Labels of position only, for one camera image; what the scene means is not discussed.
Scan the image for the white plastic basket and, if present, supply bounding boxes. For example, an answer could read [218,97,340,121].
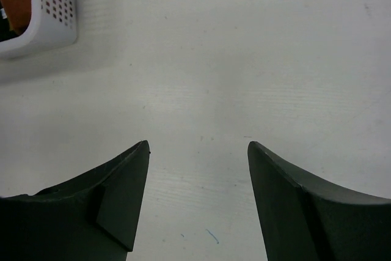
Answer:
[1,0,77,59]

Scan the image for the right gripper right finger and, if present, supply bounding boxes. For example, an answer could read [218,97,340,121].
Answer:
[247,141,390,260]

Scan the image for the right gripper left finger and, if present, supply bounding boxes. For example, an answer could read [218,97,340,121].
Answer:
[1,141,150,260]

